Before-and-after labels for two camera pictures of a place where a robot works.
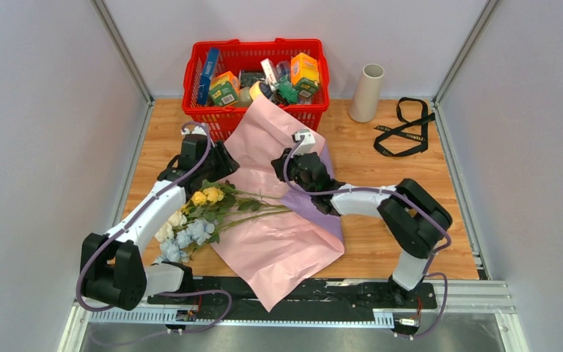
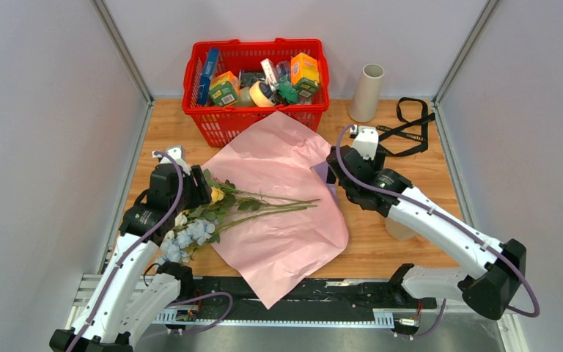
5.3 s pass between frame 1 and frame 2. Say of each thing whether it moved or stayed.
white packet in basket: stayed
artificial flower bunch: stayed
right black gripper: moved
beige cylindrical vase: stayed
